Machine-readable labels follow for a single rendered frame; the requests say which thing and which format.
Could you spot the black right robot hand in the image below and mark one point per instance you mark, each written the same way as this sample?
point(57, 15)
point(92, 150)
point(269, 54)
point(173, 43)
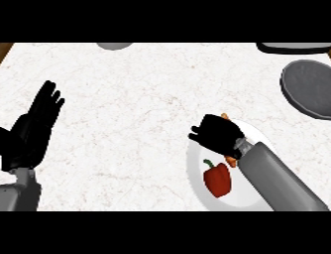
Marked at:
point(219, 134)

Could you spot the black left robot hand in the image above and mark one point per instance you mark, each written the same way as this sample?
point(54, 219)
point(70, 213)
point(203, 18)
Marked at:
point(33, 132)

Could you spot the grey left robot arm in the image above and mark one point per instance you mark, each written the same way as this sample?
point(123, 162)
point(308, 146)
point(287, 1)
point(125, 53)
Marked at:
point(14, 193)

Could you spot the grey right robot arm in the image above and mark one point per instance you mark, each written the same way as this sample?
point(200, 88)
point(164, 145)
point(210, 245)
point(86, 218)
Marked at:
point(274, 178)

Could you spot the white round plate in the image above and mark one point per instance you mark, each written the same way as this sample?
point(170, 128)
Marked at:
point(222, 185)

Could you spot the dark grey frying pan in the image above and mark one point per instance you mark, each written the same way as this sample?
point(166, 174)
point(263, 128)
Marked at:
point(317, 89)

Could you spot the red bell pepper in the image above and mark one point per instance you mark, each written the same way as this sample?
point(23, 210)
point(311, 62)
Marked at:
point(218, 180)

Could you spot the black and grey appliance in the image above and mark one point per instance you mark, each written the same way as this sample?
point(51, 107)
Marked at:
point(296, 48)

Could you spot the grey round object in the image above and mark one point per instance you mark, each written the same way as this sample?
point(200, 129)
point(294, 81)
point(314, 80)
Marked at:
point(114, 45)

